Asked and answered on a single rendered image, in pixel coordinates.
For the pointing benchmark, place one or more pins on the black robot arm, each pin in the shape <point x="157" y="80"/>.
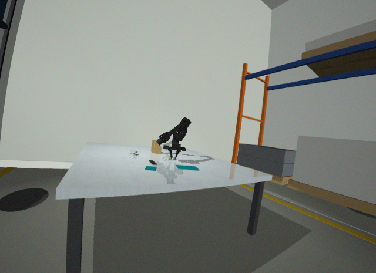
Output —
<point x="180" y="128"/>

